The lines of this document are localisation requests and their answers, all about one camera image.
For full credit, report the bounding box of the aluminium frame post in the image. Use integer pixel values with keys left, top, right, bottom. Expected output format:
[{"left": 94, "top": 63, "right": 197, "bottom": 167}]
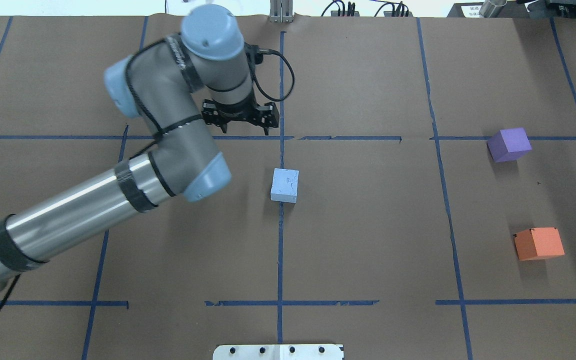
[{"left": 269, "top": 0, "right": 295, "bottom": 24}]

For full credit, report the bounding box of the metal cup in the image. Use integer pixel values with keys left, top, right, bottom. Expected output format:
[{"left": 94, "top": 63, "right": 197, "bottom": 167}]
[{"left": 478, "top": 0, "right": 508, "bottom": 18}]

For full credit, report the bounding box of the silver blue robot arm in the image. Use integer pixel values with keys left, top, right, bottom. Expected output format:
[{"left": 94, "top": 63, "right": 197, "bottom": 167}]
[{"left": 0, "top": 4, "right": 279, "bottom": 292}]

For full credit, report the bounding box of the black camera cable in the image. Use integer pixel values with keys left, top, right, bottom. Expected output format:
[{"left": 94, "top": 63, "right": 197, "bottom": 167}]
[{"left": 248, "top": 47, "right": 296, "bottom": 103}]

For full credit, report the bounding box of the purple foam block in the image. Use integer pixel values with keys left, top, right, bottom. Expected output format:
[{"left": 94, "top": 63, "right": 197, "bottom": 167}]
[{"left": 486, "top": 127, "right": 533, "bottom": 163}]

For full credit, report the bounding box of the light blue foam block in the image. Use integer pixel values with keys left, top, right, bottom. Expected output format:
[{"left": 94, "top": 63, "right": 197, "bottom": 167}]
[{"left": 270, "top": 168, "right": 300, "bottom": 204}]

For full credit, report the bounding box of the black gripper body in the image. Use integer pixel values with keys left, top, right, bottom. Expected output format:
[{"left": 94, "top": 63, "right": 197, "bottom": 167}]
[{"left": 214, "top": 97, "right": 262, "bottom": 125}]

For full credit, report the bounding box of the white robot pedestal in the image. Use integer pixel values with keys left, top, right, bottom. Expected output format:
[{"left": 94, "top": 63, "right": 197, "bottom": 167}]
[{"left": 212, "top": 343, "right": 345, "bottom": 360}]

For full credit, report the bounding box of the orange foam block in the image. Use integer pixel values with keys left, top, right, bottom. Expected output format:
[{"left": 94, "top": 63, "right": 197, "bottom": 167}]
[{"left": 513, "top": 227, "right": 565, "bottom": 261}]

